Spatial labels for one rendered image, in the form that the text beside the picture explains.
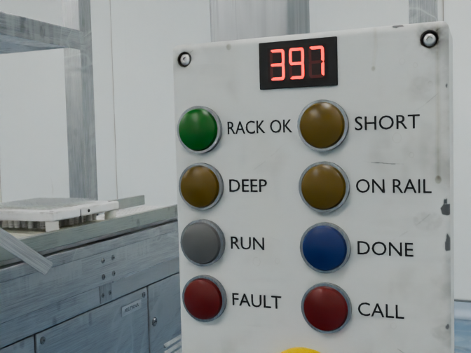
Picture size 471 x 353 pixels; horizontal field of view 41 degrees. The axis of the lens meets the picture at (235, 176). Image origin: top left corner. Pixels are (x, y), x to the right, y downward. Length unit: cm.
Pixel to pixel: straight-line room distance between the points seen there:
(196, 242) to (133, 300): 129
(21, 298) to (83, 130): 74
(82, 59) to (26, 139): 354
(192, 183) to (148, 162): 429
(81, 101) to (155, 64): 282
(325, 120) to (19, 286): 96
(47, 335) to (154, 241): 40
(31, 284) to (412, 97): 101
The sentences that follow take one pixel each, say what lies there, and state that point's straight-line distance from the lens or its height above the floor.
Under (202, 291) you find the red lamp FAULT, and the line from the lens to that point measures 41.
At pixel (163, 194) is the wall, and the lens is 464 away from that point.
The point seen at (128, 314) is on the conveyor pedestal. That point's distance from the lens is 167.
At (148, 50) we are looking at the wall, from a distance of 473.
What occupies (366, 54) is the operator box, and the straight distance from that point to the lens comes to 38.
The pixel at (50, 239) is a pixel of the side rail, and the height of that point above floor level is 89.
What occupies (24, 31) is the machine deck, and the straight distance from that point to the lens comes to 123.
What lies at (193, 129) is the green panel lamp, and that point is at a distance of 40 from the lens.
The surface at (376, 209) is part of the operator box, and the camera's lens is 37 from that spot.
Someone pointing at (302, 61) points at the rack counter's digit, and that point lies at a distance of 38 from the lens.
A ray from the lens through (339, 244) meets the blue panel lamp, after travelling 37.
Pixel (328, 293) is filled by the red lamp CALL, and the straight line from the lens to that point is 38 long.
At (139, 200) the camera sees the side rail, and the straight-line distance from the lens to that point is 210.
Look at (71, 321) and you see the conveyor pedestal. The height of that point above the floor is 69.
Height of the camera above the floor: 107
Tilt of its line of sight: 3 degrees down
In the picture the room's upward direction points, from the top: 2 degrees counter-clockwise
